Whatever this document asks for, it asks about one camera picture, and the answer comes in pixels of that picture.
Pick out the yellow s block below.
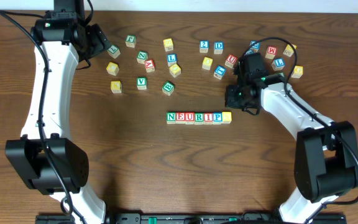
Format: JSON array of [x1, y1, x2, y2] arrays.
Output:
[[222, 111, 232, 124], [163, 38, 174, 52]]

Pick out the blue P block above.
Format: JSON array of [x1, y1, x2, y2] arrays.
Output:
[[213, 112, 223, 124]]

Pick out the red I block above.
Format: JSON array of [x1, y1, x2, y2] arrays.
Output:
[[203, 113, 214, 124]]

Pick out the green R block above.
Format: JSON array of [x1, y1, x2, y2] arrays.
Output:
[[195, 113, 204, 124]]

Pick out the red u block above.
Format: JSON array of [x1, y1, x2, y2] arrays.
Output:
[[225, 54, 238, 69], [185, 112, 195, 124]]

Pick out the green N block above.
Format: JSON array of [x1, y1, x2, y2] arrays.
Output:
[[166, 112, 176, 124]]

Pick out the red E block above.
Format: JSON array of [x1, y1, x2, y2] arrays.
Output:
[[175, 112, 185, 124]]

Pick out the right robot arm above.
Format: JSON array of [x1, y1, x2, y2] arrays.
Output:
[[225, 74, 358, 223]]

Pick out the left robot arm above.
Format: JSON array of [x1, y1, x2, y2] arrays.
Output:
[[5, 12, 114, 223]]

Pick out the green L block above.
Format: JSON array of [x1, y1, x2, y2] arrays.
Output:
[[108, 45, 121, 58]]

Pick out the yellow C block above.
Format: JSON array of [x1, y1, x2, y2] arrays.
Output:
[[106, 62, 119, 76]]

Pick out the green J block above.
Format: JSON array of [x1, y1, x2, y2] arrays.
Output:
[[125, 35, 136, 48]]

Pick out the blue T block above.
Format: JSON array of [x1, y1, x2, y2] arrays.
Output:
[[213, 65, 226, 80]]

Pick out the blue L block right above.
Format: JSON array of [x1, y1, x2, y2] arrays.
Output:
[[272, 58, 285, 72]]

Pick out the blue l block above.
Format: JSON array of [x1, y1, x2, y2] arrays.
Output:
[[272, 58, 285, 72], [167, 54, 177, 67]]

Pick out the blue 5 block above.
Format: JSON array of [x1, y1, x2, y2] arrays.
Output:
[[246, 49, 254, 55]]

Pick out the blue D block right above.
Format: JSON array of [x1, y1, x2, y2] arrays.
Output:
[[250, 40, 260, 53]]

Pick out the blue d block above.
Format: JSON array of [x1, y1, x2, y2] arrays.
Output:
[[250, 40, 260, 53], [214, 42, 224, 54]]

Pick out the red M block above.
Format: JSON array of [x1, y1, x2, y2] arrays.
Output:
[[265, 46, 277, 60]]

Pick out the yellow K block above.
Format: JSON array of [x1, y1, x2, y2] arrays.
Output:
[[111, 81, 122, 93]]

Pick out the green Z block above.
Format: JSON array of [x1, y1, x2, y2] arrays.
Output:
[[136, 50, 148, 64]]

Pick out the yellow O block centre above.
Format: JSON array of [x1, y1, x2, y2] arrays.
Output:
[[202, 57, 213, 70]]

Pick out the yellow o block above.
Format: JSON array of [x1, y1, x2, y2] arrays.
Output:
[[169, 63, 181, 78], [202, 57, 213, 70]]

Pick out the yellow G block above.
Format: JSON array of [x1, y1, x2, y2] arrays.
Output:
[[291, 65, 303, 78]]

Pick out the yellow block top right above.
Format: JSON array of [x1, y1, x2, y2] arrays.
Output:
[[283, 44, 297, 57]]

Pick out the red A block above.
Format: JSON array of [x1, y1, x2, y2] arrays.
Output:
[[144, 59, 155, 73]]

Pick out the green V block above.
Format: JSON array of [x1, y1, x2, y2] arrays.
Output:
[[137, 77, 147, 90]]

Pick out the blue 2 block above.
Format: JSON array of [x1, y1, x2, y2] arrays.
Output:
[[200, 40, 209, 53]]

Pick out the yellow S block top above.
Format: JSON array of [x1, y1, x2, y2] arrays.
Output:
[[163, 38, 174, 52]]

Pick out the green B block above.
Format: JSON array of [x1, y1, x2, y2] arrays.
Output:
[[162, 82, 175, 96]]

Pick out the left black cable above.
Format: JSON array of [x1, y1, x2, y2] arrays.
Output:
[[0, 0, 94, 224]]

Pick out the black cable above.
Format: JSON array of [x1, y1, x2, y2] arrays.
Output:
[[239, 36, 358, 224], [0, 0, 94, 224]]

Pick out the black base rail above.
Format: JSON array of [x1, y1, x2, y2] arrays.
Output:
[[35, 212, 347, 224]]

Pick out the right black cable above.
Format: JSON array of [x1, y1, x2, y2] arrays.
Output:
[[239, 36, 358, 224]]

